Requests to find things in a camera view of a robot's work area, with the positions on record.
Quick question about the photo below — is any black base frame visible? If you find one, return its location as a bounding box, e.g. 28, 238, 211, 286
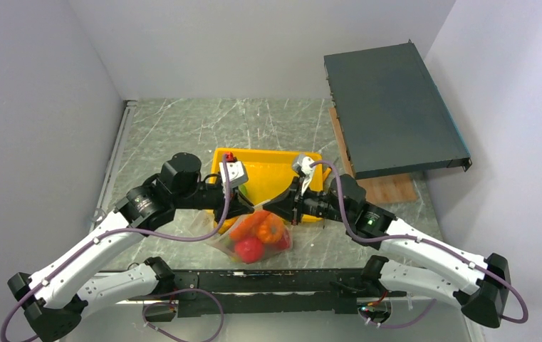
148, 268, 405, 318

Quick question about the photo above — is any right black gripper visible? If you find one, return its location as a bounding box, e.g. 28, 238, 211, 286
264, 175, 352, 224

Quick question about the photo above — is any orange toy carrot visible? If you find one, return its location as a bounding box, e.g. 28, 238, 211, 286
229, 210, 270, 242

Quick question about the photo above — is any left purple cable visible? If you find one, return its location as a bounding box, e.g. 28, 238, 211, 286
0, 153, 234, 342

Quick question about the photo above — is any yellow plastic tray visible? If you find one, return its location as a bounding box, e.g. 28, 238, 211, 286
206, 147, 333, 232

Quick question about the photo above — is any yellow bell pepper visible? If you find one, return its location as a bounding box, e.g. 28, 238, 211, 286
218, 217, 239, 234

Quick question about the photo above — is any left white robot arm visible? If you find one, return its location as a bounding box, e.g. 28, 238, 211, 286
8, 152, 254, 341

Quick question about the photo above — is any orange toy pumpkin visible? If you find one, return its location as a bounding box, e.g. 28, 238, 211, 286
256, 214, 285, 244

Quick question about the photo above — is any dark green rack box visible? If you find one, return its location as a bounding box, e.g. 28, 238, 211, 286
324, 41, 472, 180

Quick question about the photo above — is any green toy cabbage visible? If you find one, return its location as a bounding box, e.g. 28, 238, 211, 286
238, 184, 248, 197

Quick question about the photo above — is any wooden board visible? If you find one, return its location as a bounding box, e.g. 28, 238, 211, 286
329, 108, 418, 204

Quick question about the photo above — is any aluminium side rail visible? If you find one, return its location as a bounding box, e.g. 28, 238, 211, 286
88, 100, 138, 234

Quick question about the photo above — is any clear dotted zip top bag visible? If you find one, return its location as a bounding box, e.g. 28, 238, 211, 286
204, 203, 293, 264

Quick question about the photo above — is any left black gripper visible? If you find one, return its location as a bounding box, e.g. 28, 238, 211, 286
173, 182, 254, 224

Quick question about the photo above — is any red bell pepper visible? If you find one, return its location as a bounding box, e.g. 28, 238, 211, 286
273, 230, 292, 252

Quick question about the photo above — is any red toy tomato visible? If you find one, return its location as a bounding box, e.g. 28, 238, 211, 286
234, 237, 265, 264

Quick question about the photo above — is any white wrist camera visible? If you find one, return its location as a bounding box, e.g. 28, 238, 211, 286
219, 152, 249, 189
291, 153, 315, 196

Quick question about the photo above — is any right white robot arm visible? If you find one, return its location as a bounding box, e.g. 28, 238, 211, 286
263, 175, 511, 328

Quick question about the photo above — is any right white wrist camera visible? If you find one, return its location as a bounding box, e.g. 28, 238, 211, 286
291, 153, 315, 196

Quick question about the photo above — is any yellow handled screwdriver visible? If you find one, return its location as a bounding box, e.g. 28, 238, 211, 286
322, 167, 333, 182

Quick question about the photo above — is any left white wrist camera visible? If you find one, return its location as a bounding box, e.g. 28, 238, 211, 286
219, 152, 249, 189

